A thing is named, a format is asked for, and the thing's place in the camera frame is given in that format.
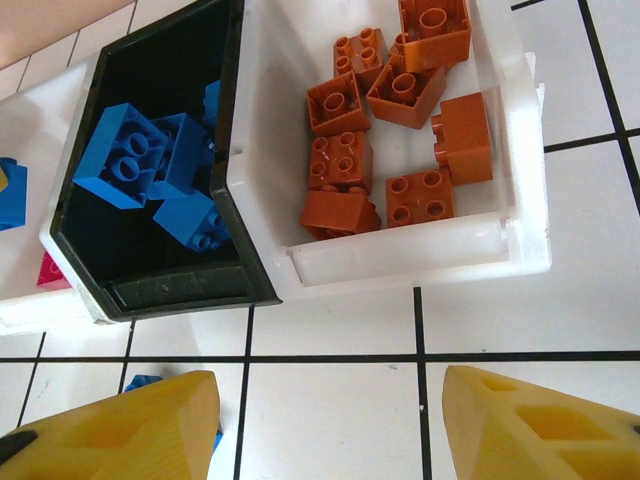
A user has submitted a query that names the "long blue lego brick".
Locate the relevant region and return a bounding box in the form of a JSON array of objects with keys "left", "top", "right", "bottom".
[{"left": 72, "top": 103, "right": 174, "bottom": 209}]

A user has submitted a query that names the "black plastic container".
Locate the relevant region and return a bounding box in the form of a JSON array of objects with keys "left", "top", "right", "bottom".
[{"left": 49, "top": 0, "right": 285, "bottom": 323}]

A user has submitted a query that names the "orange lego brick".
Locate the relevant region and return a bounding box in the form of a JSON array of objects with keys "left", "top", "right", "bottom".
[
  {"left": 333, "top": 27, "right": 390, "bottom": 92},
  {"left": 388, "top": 32, "right": 412, "bottom": 59},
  {"left": 305, "top": 69, "right": 373, "bottom": 137},
  {"left": 307, "top": 129, "right": 375, "bottom": 194},
  {"left": 398, "top": 0, "right": 474, "bottom": 74},
  {"left": 384, "top": 167, "right": 457, "bottom": 231},
  {"left": 299, "top": 183, "right": 384, "bottom": 242},
  {"left": 366, "top": 53, "right": 448, "bottom": 131},
  {"left": 430, "top": 92, "right": 496, "bottom": 188}
]

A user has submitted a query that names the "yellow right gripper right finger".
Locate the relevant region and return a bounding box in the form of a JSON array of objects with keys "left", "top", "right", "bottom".
[{"left": 441, "top": 365, "right": 640, "bottom": 480}]

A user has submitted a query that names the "pink lego brick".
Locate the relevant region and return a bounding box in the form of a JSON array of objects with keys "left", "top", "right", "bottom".
[{"left": 37, "top": 251, "right": 75, "bottom": 291}]

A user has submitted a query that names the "white plastic container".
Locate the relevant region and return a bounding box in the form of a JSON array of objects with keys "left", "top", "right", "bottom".
[
  {"left": 0, "top": 54, "right": 134, "bottom": 332},
  {"left": 209, "top": 0, "right": 554, "bottom": 301}
]

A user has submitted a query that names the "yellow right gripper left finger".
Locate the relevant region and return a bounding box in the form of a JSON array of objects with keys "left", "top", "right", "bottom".
[{"left": 0, "top": 369, "right": 222, "bottom": 480}]

